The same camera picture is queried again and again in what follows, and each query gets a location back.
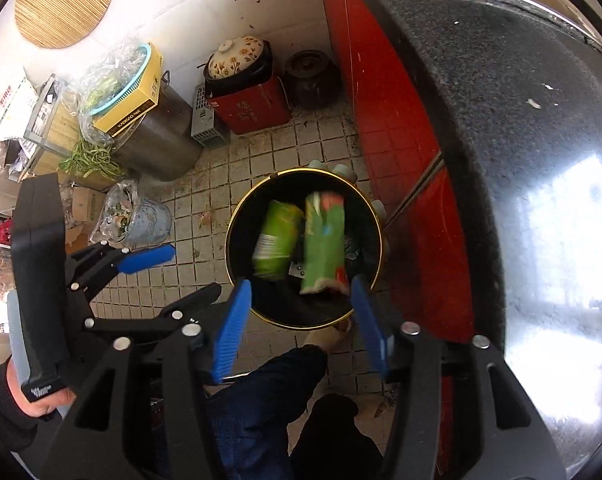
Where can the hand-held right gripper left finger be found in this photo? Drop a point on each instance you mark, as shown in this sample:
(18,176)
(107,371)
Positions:
(231,330)

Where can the bunch of green beans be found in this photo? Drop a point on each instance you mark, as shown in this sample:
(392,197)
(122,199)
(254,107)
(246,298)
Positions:
(91,157)

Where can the small cardboard box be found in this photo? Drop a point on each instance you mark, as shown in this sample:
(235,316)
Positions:
(83,205)

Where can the bucket of vegetable scraps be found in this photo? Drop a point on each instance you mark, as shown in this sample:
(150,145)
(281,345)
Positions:
(141,220)

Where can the person's left forearm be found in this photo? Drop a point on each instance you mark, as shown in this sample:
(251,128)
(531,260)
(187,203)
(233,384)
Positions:
(1,410)

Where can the green snack packet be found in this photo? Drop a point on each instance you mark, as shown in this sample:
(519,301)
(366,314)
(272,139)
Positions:
(276,240)

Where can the wooden crate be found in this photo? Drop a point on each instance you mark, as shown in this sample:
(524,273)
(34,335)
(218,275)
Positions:
(56,130)

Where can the red box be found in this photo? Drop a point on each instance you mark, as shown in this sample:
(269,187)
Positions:
(251,105)

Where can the white printed bag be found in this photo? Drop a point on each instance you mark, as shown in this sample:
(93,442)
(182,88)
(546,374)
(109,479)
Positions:
(6,100)

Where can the black gold-rimmed trash bin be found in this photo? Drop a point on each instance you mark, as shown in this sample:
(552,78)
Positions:
(361,220)

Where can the person's leg in jeans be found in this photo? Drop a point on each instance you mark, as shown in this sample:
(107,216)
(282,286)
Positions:
(261,400)

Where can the black clay jar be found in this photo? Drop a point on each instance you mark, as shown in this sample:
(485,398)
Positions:
(311,77)

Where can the person's beige shoe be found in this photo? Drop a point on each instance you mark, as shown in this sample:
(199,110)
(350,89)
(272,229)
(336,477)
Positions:
(326,342)

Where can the large steel pot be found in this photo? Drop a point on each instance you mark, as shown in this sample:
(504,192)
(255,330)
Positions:
(156,140)

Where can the white bottle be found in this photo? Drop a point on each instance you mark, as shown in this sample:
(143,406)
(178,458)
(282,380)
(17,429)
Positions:
(318,164)
(346,172)

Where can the grey plastic crate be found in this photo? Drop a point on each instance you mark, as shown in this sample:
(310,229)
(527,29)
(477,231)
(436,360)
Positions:
(206,120)

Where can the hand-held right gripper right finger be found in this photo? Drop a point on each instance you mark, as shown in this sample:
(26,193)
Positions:
(368,325)

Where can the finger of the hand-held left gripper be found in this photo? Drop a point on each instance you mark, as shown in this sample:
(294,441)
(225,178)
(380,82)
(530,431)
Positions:
(181,310)
(146,258)

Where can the long green wrapper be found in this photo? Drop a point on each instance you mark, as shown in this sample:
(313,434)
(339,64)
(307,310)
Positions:
(323,245)

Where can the floral ceramic pot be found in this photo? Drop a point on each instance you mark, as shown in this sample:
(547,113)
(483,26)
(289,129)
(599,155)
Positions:
(236,57)

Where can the yellow cardboard box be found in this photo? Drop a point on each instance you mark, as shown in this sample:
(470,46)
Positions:
(136,95)

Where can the person's left hand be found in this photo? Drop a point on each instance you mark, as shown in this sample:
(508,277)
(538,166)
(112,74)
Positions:
(31,400)

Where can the red cabinet front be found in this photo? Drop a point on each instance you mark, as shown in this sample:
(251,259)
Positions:
(396,135)

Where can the teal plastic basket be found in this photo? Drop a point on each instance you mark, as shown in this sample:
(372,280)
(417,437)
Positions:
(108,102)

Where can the round bamboo mat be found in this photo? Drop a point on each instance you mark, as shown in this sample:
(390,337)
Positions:
(63,0)

